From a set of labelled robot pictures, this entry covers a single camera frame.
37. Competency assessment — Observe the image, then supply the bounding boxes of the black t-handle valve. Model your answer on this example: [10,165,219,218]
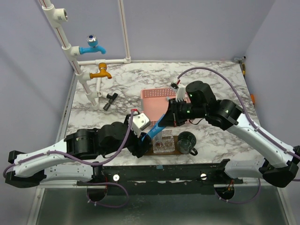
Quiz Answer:
[103,93,118,111]

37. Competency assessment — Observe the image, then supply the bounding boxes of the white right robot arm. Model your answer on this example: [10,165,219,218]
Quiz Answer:
[158,81,300,188]

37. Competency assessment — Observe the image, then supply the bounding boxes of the white pvc pipe frame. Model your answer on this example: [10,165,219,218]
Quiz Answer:
[39,0,131,110]

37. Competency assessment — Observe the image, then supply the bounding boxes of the orange clip on wall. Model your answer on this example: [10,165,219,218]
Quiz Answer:
[250,94,255,104]

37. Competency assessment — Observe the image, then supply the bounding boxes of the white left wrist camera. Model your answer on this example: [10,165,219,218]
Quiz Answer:
[131,113,151,137]

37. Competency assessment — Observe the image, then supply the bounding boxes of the pink perforated plastic basket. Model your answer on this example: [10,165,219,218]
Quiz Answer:
[141,88,176,126]

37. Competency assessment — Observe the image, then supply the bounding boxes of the yellow black tool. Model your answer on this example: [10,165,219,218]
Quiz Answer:
[241,56,246,77]

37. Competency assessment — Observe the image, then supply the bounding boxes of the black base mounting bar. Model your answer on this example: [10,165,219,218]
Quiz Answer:
[90,160,243,195]

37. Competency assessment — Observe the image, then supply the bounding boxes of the blue plastic faucet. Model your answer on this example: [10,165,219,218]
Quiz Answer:
[79,34,106,55]

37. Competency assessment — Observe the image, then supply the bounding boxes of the brown oval wooden tray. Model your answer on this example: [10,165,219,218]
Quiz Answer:
[145,136,182,156]

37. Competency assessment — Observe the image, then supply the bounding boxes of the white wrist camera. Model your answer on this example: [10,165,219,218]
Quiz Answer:
[131,113,151,137]
[170,80,186,102]

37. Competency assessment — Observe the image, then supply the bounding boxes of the dark green ceramic mug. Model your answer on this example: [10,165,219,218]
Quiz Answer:
[177,131,198,156]

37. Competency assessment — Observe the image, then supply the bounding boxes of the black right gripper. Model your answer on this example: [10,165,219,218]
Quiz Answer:
[158,97,207,127]

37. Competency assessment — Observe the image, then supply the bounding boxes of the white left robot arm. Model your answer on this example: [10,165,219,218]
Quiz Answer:
[3,113,151,188]

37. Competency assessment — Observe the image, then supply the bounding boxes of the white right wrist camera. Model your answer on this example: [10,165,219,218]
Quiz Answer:
[170,80,186,102]

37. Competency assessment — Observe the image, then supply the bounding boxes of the orange plastic faucet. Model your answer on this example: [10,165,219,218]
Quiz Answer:
[90,62,112,79]

